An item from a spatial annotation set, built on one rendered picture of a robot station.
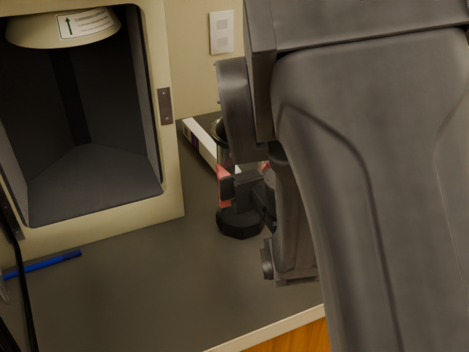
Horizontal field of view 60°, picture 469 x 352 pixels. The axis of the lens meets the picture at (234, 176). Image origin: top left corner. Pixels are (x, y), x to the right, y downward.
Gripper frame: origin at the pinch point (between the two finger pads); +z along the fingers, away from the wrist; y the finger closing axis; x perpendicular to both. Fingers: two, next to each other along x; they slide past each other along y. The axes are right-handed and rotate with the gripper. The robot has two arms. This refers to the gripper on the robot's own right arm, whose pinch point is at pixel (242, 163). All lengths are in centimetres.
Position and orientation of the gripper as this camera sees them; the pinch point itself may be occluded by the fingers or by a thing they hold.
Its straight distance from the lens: 74.5
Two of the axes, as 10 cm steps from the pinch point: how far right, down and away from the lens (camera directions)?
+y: -9.2, 2.4, -3.1
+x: 0.0, 7.9, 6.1
